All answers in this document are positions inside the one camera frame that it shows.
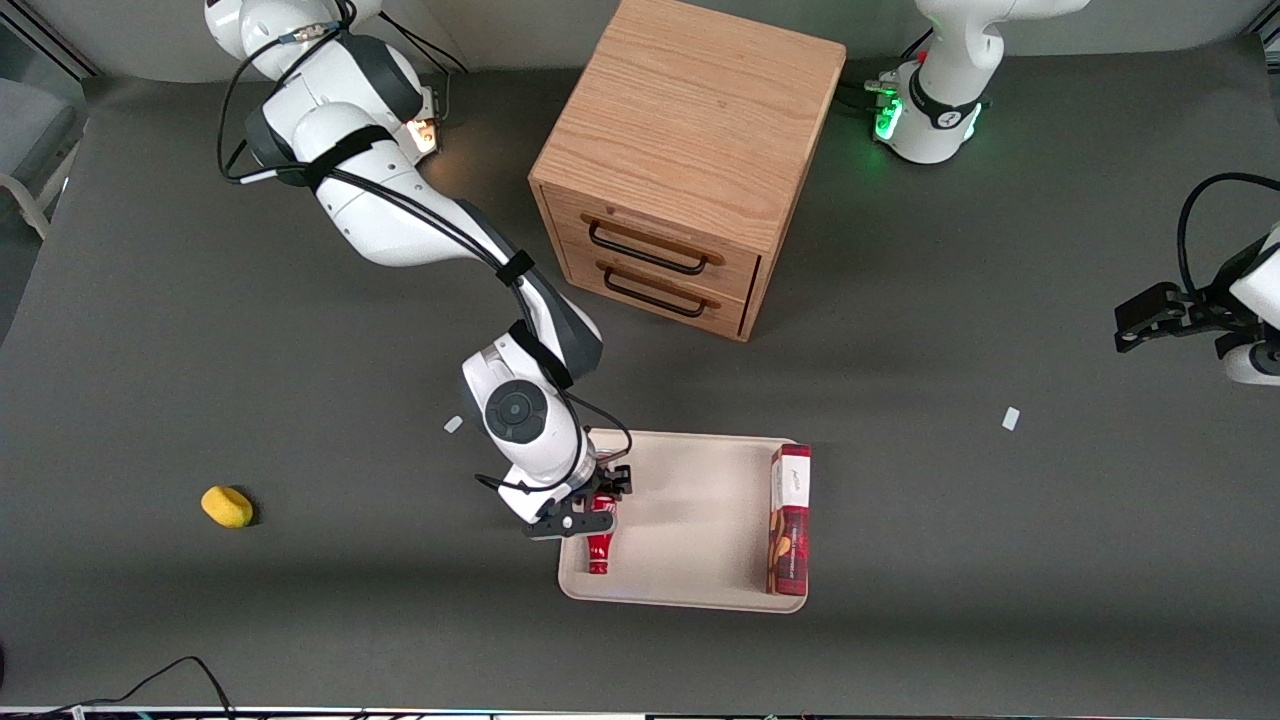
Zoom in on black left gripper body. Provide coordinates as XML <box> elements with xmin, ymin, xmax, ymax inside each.
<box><xmin>1180</xmin><ymin>285</ymin><xmax>1246</xmax><ymax>336</ymax></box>

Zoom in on red coke bottle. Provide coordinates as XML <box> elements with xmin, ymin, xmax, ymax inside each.
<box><xmin>586</xmin><ymin>495</ymin><xmax>616</xmax><ymax>577</ymax></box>

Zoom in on beige plastic tray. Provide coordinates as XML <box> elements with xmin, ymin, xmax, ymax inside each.
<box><xmin>557</xmin><ymin>428</ymin><xmax>809</xmax><ymax>614</ymax></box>

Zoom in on red cookie box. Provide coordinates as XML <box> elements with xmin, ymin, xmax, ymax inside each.
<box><xmin>766</xmin><ymin>444</ymin><xmax>812</xmax><ymax>598</ymax></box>

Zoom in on wooden drawer front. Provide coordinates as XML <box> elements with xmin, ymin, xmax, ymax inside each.
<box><xmin>560</xmin><ymin>243</ymin><xmax>753</xmax><ymax>339</ymax></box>
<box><xmin>543</xmin><ymin>183</ymin><xmax>763</xmax><ymax>301</ymax></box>

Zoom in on yellow lemon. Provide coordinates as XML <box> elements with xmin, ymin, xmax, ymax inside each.
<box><xmin>200</xmin><ymin>485</ymin><xmax>255</xmax><ymax>529</ymax></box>

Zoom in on wooden drawer cabinet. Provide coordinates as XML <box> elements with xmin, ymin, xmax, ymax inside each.
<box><xmin>528</xmin><ymin>0</ymin><xmax>848</xmax><ymax>344</ymax></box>

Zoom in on grey chair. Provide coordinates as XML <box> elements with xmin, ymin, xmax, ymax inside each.
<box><xmin>0</xmin><ymin>75</ymin><xmax>89</xmax><ymax>241</ymax></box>

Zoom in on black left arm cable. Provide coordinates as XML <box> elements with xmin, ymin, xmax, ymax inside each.
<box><xmin>1176</xmin><ymin>172</ymin><xmax>1280</xmax><ymax>296</ymax></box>

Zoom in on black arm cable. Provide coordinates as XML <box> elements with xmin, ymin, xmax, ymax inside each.
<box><xmin>1176</xmin><ymin>172</ymin><xmax>1280</xmax><ymax>296</ymax></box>
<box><xmin>217</xmin><ymin>0</ymin><xmax>634</xmax><ymax>491</ymax></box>

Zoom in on black metal drawer handle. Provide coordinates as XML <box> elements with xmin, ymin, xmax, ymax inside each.
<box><xmin>588</xmin><ymin>215</ymin><xmax>726</xmax><ymax>276</ymax></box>
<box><xmin>602</xmin><ymin>264</ymin><xmax>723</xmax><ymax>319</ymax></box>

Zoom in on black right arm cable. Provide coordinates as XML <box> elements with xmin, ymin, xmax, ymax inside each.
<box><xmin>217</xmin><ymin>0</ymin><xmax>634</xmax><ymax>491</ymax></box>

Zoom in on black left base cables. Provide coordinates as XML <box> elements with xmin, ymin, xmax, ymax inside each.
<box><xmin>838</xmin><ymin>28</ymin><xmax>936</xmax><ymax>111</ymax></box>

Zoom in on black base cables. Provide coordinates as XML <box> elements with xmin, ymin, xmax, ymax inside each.
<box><xmin>383</xmin><ymin>15</ymin><xmax>476</xmax><ymax>121</ymax></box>
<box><xmin>838</xmin><ymin>28</ymin><xmax>936</xmax><ymax>111</ymax></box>

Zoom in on black cable at table edge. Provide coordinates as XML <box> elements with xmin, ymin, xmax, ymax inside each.
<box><xmin>0</xmin><ymin>655</ymin><xmax>238</xmax><ymax>720</ymax></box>

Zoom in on black right base cables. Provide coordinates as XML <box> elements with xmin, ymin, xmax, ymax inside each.
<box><xmin>383</xmin><ymin>15</ymin><xmax>476</xmax><ymax>121</ymax></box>

